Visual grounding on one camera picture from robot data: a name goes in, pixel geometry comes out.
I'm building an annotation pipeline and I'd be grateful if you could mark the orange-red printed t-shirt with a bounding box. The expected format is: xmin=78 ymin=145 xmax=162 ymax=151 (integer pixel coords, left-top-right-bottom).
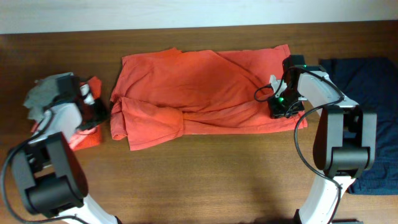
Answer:
xmin=110 ymin=45 xmax=307 ymax=151

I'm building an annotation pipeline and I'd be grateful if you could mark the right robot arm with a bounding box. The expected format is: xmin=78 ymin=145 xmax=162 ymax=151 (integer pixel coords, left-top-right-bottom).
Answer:
xmin=266 ymin=55 xmax=377 ymax=224

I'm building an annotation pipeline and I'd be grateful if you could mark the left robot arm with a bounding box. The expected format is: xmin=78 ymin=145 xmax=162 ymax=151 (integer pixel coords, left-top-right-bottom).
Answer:
xmin=1 ymin=73 xmax=120 ymax=224

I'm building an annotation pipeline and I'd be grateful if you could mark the salmon pink folded shirt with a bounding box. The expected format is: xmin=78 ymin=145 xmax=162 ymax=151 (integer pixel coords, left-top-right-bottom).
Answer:
xmin=28 ymin=125 xmax=103 ymax=151

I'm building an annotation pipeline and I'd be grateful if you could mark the red folded shirt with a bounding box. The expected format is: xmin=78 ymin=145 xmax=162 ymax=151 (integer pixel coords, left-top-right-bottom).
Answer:
xmin=30 ymin=76 xmax=103 ymax=152

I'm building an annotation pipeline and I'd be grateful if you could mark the grey crumpled shirt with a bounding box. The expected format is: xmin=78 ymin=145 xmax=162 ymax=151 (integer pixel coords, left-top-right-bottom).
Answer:
xmin=23 ymin=72 xmax=73 ymax=122

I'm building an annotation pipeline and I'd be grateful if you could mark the navy blue garment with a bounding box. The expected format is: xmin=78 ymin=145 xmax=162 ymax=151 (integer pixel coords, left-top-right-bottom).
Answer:
xmin=319 ymin=57 xmax=398 ymax=196

